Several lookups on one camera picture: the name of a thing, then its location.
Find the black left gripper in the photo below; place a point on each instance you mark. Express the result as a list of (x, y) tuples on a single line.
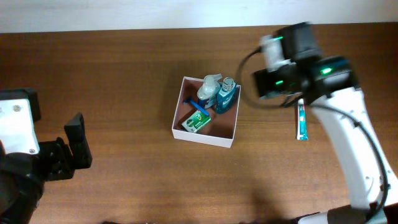
[(58, 160)]

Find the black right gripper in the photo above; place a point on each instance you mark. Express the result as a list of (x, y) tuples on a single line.
[(263, 83)]

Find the green white toothpaste tube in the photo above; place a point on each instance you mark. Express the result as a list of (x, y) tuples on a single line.
[(301, 121)]

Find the blue Listerine mouthwash bottle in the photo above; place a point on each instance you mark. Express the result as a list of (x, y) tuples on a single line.
[(225, 97)]

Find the clear pump soap bottle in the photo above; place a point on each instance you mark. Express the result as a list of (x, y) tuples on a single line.
[(208, 91)]

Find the green Dettol soap box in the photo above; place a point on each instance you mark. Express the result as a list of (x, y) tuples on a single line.
[(196, 122)]

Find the blue disposable razor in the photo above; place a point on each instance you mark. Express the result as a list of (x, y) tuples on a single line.
[(195, 105)]

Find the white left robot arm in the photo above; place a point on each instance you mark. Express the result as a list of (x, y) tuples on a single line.
[(24, 175)]

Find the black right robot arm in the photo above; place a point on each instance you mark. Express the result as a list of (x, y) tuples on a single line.
[(329, 87)]

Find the white box pink inside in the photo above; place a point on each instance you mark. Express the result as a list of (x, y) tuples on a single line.
[(220, 131)]

